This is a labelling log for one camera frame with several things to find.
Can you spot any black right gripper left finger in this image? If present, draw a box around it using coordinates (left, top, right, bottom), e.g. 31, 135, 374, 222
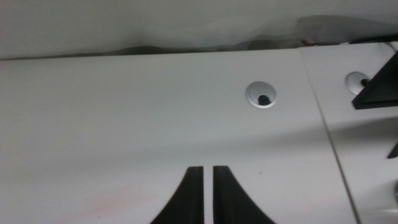
150, 166, 205, 224

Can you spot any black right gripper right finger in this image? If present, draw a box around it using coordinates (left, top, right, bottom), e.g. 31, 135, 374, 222
213, 166, 276, 224

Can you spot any white backdrop curtain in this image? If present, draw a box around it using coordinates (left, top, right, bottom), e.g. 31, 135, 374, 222
0, 0, 398, 60

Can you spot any black flat stand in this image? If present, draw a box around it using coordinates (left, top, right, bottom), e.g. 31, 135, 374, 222
351, 51, 398, 110

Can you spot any silver round cable grommet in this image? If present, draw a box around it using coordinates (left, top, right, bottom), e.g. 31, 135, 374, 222
244, 81, 277, 110
344, 72, 371, 96

